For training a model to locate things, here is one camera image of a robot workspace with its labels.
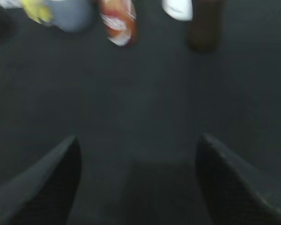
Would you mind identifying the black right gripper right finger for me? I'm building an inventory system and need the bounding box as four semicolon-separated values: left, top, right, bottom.
195;134;281;225

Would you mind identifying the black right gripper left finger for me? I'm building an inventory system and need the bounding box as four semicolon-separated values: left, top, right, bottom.
0;136;81;225

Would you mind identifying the red nescafe coffee bottle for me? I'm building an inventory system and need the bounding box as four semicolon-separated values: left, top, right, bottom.
99;0;137;46

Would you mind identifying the grey mug white interior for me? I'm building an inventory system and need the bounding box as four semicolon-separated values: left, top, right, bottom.
43;0;94;32

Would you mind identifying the dark brown object right edge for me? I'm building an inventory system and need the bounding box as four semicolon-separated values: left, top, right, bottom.
187;0;224;53

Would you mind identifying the yellow cup white rim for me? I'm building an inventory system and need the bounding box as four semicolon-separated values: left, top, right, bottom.
21;0;52;24

